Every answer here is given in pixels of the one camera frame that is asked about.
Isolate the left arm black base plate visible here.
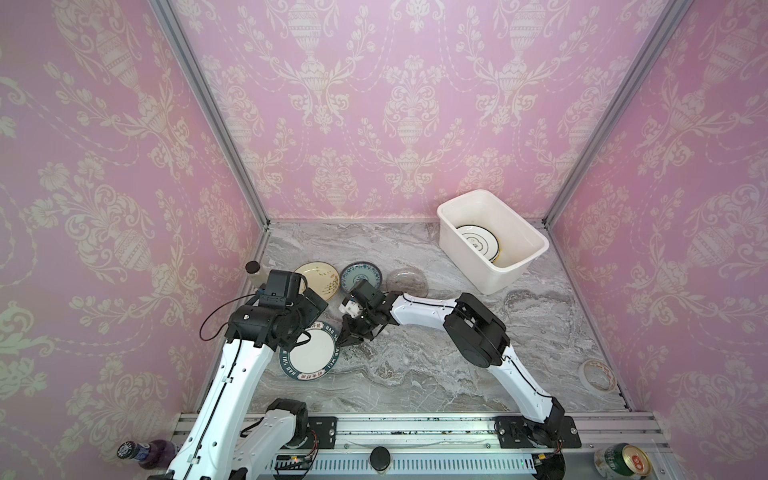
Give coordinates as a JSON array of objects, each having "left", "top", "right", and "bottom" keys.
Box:
[{"left": 299, "top": 416, "right": 338, "bottom": 450}]

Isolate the white plate green lettered rim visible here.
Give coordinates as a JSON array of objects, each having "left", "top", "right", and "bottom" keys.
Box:
[{"left": 279, "top": 321, "right": 340, "bottom": 381}]

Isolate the white plastic bin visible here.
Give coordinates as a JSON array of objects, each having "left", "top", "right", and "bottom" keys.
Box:
[{"left": 437, "top": 189, "right": 550, "bottom": 295}]

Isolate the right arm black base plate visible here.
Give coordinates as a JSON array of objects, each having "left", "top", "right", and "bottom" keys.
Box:
[{"left": 493, "top": 415, "right": 582, "bottom": 449}]

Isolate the green beer can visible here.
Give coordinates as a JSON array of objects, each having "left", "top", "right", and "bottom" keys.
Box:
[{"left": 593, "top": 443, "right": 652, "bottom": 479}]

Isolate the glass jar with black lid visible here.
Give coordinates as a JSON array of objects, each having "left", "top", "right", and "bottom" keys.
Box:
[{"left": 245, "top": 260, "right": 270, "bottom": 290}]

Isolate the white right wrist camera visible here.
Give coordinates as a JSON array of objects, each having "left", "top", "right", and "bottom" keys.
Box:
[{"left": 338, "top": 297, "right": 364, "bottom": 318}]

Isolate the purple drink bottle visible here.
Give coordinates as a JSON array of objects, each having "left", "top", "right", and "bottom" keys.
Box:
[{"left": 116, "top": 439, "right": 179, "bottom": 470}]

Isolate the aluminium rail frame front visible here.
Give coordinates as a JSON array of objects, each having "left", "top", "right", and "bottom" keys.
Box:
[{"left": 155, "top": 410, "right": 667, "bottom": 480}]

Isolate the teal blue floral plate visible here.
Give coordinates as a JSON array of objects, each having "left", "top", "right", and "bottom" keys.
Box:
[{"left": 340, "top": 261, "right": 382, "bottom": 293}]

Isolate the clear glass oval plate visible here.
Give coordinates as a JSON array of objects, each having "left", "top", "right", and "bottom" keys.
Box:
[{"left": 385, "top": 267, "right": 429, "bottom": 298}]

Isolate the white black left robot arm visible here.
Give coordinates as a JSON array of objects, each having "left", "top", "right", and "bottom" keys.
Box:
[{"left": 162, "top": 270, "right": 328, "bottom": 480}]

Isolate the white plate black quatrefoil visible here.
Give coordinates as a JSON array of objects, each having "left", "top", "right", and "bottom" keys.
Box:
[{"left": 457, "top": 225, "right": 501, "bottom": 263}]

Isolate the cream plate with painted willow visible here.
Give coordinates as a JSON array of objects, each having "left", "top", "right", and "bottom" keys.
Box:
[{"left": 295, "top": 261, "right": 340, "bottom": 301}]

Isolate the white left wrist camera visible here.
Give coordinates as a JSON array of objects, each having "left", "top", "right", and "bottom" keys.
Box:
[{"left": 294, "top": 272, "right": 307, "bottom": 295}]

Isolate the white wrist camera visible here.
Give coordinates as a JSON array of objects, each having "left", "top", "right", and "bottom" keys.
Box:
[
  {"left": 338, "top": 297, "right": 364, "bottom": 318},
  {"left": 294, "top": 272, "right": 307, "bottom": 295}
]

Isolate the black round knob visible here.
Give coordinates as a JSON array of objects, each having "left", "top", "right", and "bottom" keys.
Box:
[{"left": 369, "top": 446, "right": 392, "bottom": 474}]

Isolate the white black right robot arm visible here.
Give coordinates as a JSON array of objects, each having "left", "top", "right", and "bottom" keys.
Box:
[{"left": 337, "top": 280, "right": 565, "bottom": 448}]

